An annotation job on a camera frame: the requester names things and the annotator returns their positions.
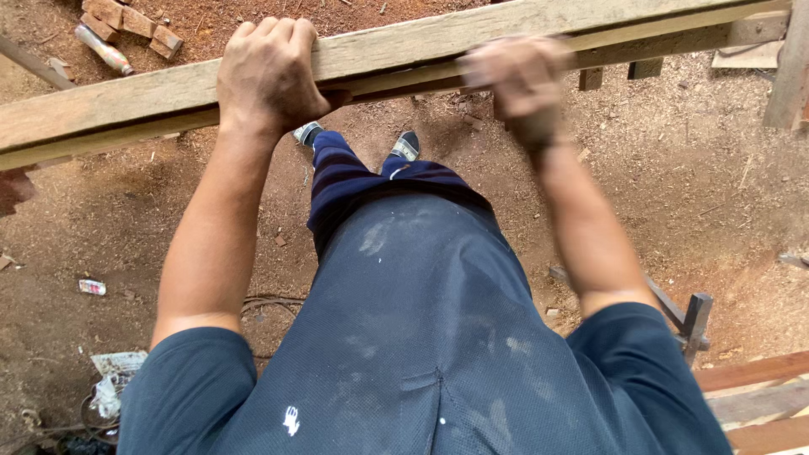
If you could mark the person's left hand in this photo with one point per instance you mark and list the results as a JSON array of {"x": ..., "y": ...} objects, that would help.
[{"x": 265, "y": 82}]

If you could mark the person's right hand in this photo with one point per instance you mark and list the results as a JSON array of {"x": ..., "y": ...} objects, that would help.
[{"x": 524, "y": 88}]

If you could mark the person's right fingers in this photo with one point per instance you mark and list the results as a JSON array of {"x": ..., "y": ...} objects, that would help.
[{"x": 515, "y": 54}]

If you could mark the long weathered wooden plank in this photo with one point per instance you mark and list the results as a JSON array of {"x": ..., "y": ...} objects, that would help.
[{"x": 158, "y": 95}]

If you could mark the short wooden support block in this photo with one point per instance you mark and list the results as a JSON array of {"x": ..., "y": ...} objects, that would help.
[
  {"x": 645, "y": 68},
  {"x": 591, "y": 78}
]

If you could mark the grey black sandal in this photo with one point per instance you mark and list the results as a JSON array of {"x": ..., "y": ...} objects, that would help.
[
  {"x": 308, "y": 133},
  {"x": 406, "y": 146}
]

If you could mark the darker wooden plank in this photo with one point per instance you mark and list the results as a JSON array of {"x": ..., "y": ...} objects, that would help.
[{"x": 695, "y": 41}]

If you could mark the navy striped shorts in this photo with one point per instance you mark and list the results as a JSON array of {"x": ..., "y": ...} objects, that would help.
[{"x": 354, "y": 183}]

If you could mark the flat pale board piece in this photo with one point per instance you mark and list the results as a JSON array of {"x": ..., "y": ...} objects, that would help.
[{"x": 749, "y": 57}]

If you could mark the dark blue mesh shirt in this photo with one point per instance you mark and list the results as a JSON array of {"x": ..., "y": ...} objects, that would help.
[{"x": 411, "y": 341}]

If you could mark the reddish wood block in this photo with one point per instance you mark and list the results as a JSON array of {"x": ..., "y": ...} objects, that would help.
[
  {"x": 166, "y": 42},
  {"x": 99, "y": 28},
  {"x": 104, "y": 9},
  {"x": 138, "y": 23}
]

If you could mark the plastic bottle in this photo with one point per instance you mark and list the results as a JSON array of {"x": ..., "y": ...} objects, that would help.
[{"x": 104, "y": 49}]

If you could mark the stack of reddish planks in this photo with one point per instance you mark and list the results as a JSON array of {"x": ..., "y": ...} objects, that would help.
[{"x": 758, "y": 404}]

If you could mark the thin wooden batten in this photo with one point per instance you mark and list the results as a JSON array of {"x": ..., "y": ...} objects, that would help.
[{"x": 35, "y": 63}]

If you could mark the small crushed wrapper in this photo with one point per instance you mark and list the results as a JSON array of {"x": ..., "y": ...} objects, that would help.
[{"x": 92, "y": 287}]

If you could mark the crumpled paper litter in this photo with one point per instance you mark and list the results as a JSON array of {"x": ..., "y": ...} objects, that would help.
[{"x": 114, "y": 376}]

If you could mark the upright wooden post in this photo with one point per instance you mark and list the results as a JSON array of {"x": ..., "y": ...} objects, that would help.
[{"x": 790, "y": 69}]

